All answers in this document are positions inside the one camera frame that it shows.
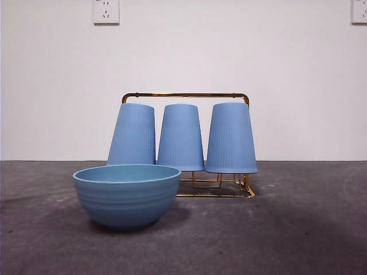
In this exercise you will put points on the blue ribbed cup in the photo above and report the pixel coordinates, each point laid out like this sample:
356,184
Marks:
230,137
132,134
180,137

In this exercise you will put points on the blue ribbed bowl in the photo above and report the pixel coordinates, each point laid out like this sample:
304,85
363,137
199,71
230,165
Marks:
126,200

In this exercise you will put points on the white wall socket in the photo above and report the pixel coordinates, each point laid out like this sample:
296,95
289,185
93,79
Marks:
106,13
359,13

